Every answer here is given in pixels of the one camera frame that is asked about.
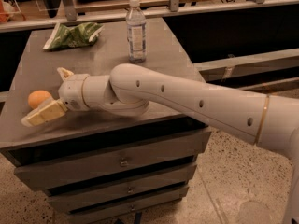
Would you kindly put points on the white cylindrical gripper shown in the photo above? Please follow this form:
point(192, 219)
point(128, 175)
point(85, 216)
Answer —
point(71, 92)

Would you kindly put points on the orange fruit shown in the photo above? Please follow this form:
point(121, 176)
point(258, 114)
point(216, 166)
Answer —
point(37, 98)

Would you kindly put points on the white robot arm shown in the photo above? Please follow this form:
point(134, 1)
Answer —
point(266, 121)

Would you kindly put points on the clear plastic water bottle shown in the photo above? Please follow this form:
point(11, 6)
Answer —
point(136, 32)

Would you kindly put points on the green chip bag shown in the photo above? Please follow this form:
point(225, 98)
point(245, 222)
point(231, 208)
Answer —
point(63, 37)

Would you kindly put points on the grey drawer cabinet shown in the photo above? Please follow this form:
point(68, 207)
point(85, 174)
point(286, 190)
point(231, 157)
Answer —
point(83, 132)

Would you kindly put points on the wooden shelf with metal posts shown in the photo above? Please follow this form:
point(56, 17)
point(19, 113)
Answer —
point(32, 16)

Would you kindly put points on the top grey drawer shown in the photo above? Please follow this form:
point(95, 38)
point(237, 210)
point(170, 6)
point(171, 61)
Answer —
point(74, 169)

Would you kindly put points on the grey drawer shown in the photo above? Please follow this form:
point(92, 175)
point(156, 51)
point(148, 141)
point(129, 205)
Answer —
point(75, 200)
point(74, 169)
point(135, 203)

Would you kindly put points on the middle grey drawer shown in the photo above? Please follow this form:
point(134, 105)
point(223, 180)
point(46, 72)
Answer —
point(75, 200)

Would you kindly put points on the bottom grey drawer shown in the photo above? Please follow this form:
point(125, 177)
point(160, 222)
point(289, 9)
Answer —
point(135, 203)

